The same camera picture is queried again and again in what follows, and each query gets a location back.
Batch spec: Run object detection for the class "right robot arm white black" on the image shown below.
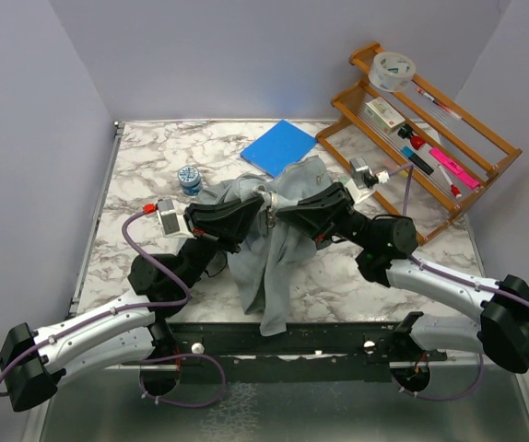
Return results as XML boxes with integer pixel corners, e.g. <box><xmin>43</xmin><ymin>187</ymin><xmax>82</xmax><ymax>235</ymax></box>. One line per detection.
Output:
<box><xmin>276</xmin><ymin>182</ymin><xmax>529</xmax><ymax>374</ymax></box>

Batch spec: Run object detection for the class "wooden two-tier rack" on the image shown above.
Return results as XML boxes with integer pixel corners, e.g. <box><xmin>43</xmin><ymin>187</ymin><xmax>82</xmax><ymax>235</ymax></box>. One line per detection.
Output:
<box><xmin>316</xmin><ymin>42</ymin><xmax>522</xmax><ymax>244</ymax></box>

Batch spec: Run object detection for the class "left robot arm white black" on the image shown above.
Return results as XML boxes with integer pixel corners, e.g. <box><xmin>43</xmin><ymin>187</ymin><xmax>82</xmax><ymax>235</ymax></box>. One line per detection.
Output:
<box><xmin>0</xmin><ymin>196</ymin><xmax>264</xmax><ymax>412</ymax></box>

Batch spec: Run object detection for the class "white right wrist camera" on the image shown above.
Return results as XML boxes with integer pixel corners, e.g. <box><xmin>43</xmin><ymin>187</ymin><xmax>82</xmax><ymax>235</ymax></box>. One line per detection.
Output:
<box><xmin>344</xmin><ymin>157</ymin><xmax>390</xmax><ymax>204</ymax></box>

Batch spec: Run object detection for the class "red pen on top shelf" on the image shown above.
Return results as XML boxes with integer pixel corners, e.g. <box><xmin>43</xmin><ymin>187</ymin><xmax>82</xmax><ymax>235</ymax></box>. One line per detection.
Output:
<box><xmin>415</xmin><ymin>87</ymin><xmax>463</xmax><ymax>121</ymax></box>

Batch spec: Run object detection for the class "grey zip-up jacket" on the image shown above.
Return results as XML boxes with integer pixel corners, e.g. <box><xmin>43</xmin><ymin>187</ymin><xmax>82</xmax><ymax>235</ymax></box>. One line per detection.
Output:
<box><xmin>197</xmin><ymin>156</ymin><xmax>332</xmax><ymax>336</ymax></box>

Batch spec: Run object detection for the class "red white marker pen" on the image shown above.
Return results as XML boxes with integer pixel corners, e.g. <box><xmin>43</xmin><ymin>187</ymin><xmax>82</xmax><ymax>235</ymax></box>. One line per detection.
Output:
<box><xmin>438</xmin><ymin>164</ymin><xmax>462</xmax><ymax>199</ymax></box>

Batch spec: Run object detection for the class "blue paper sheet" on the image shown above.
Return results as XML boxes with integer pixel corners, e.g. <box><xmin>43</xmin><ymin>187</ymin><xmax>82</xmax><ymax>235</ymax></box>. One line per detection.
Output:
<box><xmin>240</xmin><ymin>120</ymin><xmax>316</xmax><ymax>178</ymax></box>

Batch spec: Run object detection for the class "aluminium frame rail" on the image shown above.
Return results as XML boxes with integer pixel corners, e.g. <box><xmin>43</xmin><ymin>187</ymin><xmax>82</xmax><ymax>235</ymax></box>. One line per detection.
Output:
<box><xmin>19</xmin><ymin>326</ymin><xmax>529</xmax><ymax>442</ymax></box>

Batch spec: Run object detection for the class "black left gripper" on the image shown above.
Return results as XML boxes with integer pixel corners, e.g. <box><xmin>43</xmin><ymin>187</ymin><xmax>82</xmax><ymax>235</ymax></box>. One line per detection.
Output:
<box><xmin>177</xmin><ymin>195</ymin><xmax>264</xmax><ymax>290</ymax></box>

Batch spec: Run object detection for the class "pink highlighter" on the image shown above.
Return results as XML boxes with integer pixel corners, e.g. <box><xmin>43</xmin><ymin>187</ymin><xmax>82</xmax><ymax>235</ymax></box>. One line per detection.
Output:
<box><xmin>429</xmin><ymin>147</ymin><xmax>480</xmax><ymax>190</ymax></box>

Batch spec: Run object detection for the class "blue patterned round container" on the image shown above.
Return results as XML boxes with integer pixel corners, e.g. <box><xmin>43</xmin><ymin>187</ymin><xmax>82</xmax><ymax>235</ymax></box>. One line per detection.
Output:
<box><xmin>177</xmin><ymin>165</ymin><xmax>202</xmax><ymax>196</ymax></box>

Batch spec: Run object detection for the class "clear tape roll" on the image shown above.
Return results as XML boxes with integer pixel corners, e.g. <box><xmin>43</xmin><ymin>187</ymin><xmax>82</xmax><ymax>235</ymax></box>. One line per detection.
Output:
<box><xmin>369</xmin><ymin>52</ymin><xmax>417</xmax><ymax>93</ymax></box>

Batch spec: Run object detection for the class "yellow highlighter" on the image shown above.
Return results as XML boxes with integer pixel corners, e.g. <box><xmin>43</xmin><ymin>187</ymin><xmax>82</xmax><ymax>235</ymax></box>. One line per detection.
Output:
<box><xmin>382</xmin><ymin>159</ymin><xmax>398</xmax><ymax>169</ymax></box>

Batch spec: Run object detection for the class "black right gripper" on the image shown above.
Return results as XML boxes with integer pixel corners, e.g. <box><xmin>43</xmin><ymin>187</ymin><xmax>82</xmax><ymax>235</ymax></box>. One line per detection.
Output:
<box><xmin>276</xmin><ymin>181</ymin><xmax>374</xmax><ymax>250</ymax></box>

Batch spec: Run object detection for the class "blue black highlighter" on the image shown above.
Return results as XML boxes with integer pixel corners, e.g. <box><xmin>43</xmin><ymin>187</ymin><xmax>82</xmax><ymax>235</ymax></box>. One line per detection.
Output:
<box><xmin>401</xmin><ymin>146</ymin><xmax>434</xmax><ymax>175</ymax></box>

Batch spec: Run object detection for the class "white green small box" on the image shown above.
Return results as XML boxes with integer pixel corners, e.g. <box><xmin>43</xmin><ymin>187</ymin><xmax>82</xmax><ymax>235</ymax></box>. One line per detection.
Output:
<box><xmin>365</xmin><ymin>97</ymin><xmax>406</xmax><ymax>134</ymax></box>

